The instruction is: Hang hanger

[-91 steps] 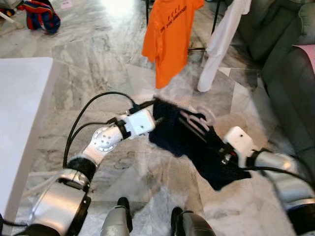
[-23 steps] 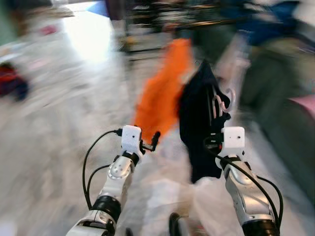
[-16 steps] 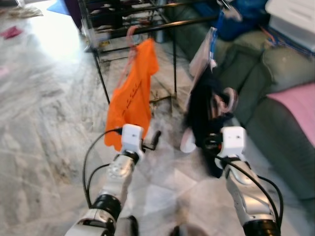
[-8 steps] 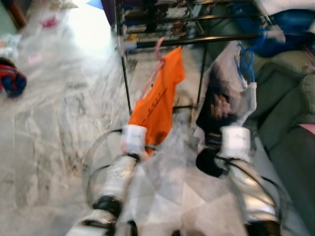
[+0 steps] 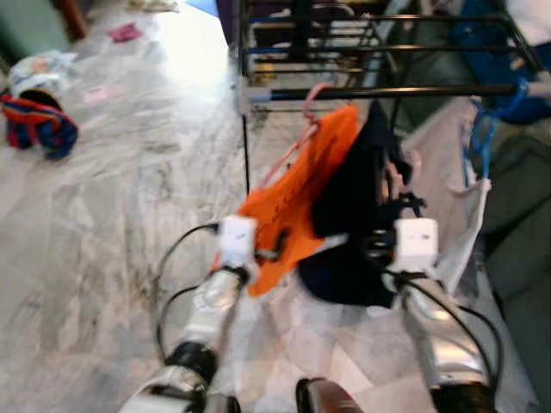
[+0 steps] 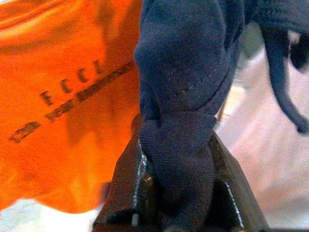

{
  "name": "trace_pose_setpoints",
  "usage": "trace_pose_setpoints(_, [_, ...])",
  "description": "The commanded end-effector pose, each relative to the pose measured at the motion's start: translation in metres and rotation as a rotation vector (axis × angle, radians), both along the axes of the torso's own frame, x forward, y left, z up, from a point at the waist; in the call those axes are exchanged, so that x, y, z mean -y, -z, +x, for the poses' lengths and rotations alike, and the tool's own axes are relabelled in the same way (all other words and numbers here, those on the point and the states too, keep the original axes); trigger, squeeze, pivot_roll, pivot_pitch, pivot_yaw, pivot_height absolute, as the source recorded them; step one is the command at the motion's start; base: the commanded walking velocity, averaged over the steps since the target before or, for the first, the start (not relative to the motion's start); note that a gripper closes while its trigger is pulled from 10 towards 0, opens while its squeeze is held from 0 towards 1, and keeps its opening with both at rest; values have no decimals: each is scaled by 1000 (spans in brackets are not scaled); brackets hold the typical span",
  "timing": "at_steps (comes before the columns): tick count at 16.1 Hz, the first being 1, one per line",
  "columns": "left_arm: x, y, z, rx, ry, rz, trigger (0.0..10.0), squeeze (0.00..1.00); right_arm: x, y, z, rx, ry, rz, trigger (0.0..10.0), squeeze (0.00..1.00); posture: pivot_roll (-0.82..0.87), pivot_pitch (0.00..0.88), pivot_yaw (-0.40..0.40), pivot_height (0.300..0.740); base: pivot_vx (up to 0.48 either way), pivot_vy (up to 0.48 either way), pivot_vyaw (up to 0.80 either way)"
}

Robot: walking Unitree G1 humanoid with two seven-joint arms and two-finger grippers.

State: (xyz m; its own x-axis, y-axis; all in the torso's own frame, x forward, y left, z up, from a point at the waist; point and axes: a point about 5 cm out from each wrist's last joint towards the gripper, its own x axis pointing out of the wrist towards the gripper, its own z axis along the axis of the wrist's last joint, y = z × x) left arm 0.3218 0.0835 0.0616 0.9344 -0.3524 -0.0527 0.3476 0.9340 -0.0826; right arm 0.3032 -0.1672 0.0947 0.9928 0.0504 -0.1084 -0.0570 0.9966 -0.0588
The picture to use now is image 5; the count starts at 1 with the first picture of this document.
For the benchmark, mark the red and blue bag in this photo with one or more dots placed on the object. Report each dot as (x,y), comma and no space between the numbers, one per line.
(39,129)

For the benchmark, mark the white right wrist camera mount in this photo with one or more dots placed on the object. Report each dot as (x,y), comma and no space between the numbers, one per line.
(417,243)

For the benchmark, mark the brown wooden post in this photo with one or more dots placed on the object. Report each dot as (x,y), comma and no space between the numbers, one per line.
(72,19)

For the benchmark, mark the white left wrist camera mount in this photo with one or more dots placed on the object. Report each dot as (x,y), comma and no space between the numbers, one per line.
(238,241)

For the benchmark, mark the blue plastic hanger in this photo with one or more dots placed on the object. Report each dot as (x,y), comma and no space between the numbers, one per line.
(484,146)

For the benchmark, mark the white pillow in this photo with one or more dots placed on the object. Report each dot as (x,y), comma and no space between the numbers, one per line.
(529,21)

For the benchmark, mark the white shirt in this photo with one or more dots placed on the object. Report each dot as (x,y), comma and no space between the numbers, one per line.
(448,181)

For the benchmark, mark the orange t-shirt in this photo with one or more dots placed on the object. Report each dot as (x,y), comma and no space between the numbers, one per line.
(293,206)

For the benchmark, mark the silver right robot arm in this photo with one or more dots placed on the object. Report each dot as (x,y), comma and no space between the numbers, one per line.
(439,327)

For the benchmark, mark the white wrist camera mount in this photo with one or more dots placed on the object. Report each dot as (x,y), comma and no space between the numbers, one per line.
(238,241)
(417,243)

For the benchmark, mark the shiny blue bag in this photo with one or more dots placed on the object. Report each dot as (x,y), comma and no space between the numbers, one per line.
(499,52)

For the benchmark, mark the dark green sofa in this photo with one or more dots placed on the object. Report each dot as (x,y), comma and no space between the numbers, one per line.
(516,189)

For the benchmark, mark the pink plastic hanger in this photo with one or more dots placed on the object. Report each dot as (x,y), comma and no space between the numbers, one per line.
(305,103)
(393,176)

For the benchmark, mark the beige crumpled cloth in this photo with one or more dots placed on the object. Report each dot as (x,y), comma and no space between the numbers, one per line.
(155,5)

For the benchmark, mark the white printed plastic bag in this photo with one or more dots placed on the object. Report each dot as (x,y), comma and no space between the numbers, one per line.
(43,73)

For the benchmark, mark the small pink cloth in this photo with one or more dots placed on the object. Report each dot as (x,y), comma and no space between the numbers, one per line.
(125,33)

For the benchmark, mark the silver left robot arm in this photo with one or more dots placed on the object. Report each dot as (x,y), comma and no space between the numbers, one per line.
(215,301)

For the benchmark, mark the dark purple hanging cloth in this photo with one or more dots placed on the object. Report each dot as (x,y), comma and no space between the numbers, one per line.
(231,21)

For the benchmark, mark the pink paper card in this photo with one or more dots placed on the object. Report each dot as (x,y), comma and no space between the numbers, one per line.
(95,95)

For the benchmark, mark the blue floor mat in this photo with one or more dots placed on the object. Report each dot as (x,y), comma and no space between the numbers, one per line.
(202,7)

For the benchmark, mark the grey right robot leg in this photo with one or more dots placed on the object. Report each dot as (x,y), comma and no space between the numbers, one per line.
(327,397)

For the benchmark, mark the green cabinet panel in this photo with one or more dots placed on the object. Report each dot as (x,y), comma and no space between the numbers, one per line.
(30,26)

